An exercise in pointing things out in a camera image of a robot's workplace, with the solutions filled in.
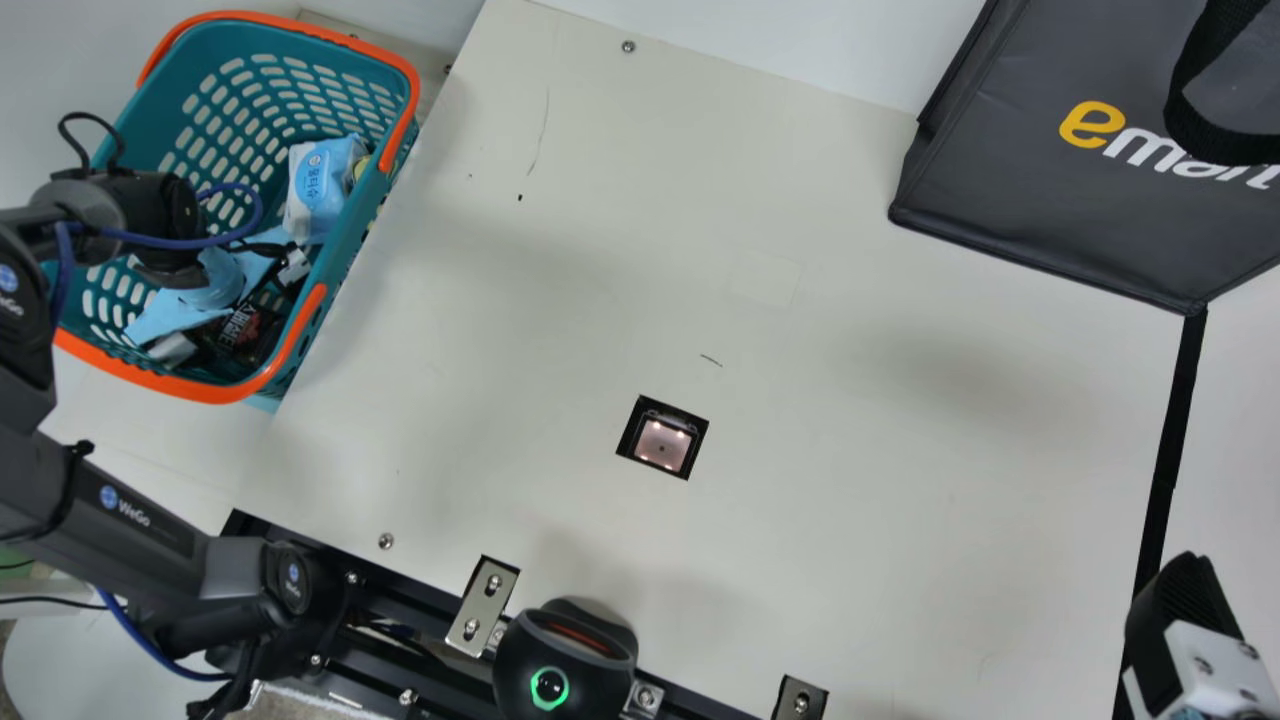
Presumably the black device with green light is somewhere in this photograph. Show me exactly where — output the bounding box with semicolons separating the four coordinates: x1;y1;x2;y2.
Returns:
491;597;640;720

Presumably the blue cable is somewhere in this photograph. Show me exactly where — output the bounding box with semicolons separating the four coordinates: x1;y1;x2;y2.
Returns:
94;587;237;685
48;182;267;323

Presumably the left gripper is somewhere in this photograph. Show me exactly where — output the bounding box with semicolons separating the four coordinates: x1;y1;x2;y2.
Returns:
124;245;314;370

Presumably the dark grey bag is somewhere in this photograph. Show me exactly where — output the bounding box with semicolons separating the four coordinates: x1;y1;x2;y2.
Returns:
888;0;1280;317

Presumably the black strip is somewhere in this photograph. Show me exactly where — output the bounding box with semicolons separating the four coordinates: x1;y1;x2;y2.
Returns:
1111;307;1210;720

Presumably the black cable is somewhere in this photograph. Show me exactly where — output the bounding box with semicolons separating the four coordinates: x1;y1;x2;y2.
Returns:
57;111;127;177

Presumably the small square scanner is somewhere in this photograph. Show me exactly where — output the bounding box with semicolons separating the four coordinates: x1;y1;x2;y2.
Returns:
614;394;710;482

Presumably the white and blue tissue pack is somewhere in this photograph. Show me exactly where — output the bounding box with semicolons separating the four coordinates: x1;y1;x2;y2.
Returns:
282;134;368;247

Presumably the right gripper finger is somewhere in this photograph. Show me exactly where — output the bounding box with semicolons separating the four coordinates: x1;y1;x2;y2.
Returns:
1120;551;1280;720

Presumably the teal shopping basket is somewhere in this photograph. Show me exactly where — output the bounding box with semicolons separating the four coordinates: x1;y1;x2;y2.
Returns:
40;10;422;412

